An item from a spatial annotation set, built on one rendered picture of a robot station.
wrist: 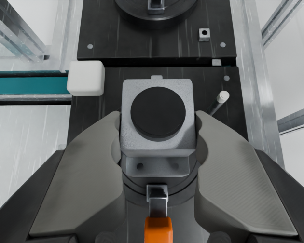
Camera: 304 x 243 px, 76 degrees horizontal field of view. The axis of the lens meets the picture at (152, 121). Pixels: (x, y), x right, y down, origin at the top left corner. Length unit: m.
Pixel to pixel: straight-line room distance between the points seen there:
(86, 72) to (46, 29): 0.27
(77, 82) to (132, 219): 0.19
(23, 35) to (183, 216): 0.31
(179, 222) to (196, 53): 0.23
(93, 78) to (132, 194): 0.16
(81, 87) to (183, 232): 0.22
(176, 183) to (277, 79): 0.32
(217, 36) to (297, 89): 0.22
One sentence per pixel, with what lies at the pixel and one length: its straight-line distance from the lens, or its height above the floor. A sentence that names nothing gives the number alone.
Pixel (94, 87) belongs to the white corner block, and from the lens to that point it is 0.27.
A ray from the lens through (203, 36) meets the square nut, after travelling 0.32.
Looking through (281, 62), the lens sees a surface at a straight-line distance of 0.50.
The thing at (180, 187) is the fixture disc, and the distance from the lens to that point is 0.24.
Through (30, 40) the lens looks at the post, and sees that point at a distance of 0.35.
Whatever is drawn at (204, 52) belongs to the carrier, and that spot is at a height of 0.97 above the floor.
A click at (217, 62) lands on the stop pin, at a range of 0.32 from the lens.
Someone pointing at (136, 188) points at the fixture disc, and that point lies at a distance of 0.24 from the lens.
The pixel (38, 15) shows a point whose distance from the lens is 0.57.
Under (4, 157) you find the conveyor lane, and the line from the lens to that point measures 0.39.
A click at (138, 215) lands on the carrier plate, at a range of 0.26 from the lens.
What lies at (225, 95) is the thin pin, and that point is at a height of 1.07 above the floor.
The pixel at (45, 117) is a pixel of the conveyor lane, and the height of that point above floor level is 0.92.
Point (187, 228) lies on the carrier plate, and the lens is 0.26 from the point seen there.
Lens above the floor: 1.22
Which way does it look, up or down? 75 degrees down
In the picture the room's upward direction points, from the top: 4 degrees counter-clockwise
